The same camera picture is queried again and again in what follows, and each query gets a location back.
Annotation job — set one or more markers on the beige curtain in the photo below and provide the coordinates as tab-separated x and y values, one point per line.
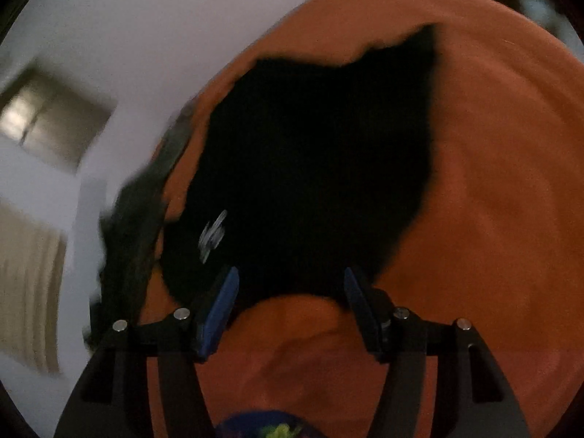
32	261

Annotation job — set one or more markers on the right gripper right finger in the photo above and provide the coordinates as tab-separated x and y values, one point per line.
450	364

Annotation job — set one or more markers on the grey-green fleece garment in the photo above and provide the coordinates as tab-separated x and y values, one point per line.
129	233

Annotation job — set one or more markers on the black sweatshirt with white logo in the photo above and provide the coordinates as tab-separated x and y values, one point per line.
308	170

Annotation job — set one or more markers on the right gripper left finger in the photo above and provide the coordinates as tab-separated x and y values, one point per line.
111	397

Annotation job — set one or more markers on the orange fleece bed blanket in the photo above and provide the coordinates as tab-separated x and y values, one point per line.
500	241

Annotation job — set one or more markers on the barred window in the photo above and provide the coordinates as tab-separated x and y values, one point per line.
49	117

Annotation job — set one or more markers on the colourful floral cloth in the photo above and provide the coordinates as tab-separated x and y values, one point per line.
270	423

